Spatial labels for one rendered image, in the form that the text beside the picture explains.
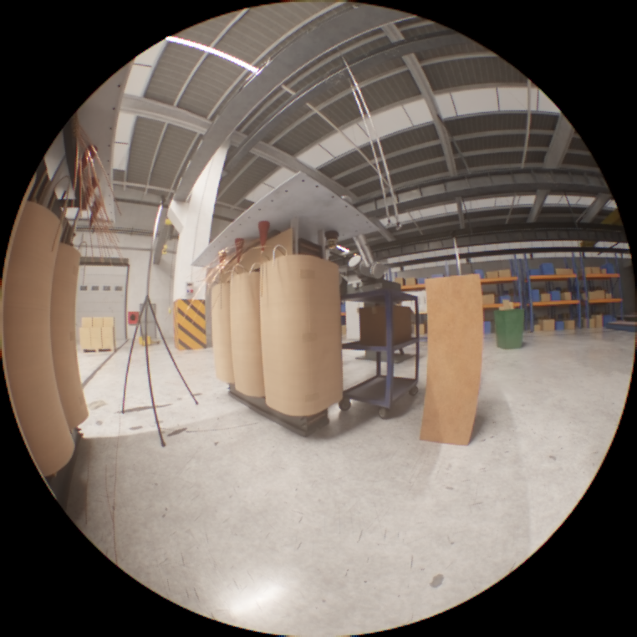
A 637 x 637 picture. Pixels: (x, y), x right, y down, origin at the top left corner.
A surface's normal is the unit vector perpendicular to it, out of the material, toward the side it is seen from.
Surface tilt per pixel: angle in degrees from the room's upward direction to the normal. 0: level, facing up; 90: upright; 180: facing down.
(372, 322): 90
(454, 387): 90
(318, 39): 180
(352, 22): 180
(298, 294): 90
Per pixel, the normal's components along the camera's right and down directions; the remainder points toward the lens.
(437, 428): -0.65, 0.01
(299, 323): 0.22, -0.02
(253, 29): -0.03, 1.00
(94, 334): 0.79, -0.04
